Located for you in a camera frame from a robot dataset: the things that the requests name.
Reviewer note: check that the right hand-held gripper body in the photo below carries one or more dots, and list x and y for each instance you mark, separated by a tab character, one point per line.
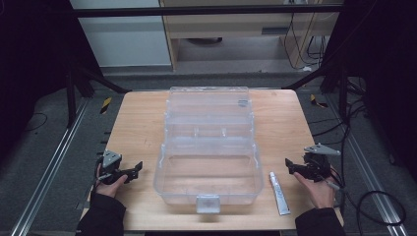
317	164

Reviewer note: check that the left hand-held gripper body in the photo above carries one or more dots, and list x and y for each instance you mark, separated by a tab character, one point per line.
111	160

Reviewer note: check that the person's left hand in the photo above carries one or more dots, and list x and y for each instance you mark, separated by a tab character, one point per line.
109	189

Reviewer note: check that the person's right hand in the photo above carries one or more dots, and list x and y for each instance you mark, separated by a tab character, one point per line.
319	193

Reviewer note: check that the white ointment tube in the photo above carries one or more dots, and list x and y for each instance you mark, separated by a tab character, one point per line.
279	193

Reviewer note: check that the black yellow striped tape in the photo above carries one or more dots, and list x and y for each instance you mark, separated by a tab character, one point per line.
105	105
317	101

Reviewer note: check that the clear plastic storage box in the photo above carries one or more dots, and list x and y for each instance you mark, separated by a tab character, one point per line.
208	173

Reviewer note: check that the black metal stand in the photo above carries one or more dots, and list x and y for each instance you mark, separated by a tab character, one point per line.
73	95
334	82

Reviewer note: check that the black curtain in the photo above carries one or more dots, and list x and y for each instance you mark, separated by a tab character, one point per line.
32	65
387	72

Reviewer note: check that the white cabinet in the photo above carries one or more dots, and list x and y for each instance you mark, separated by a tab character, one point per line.
124	39

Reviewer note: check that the light wooden desk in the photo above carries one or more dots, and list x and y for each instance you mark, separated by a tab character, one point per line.
229	29

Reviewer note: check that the aluminium floor rail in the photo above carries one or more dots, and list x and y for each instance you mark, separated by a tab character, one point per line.
370	170
46	170

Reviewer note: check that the black horizontal frame bar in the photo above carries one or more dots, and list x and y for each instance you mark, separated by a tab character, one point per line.
196	11

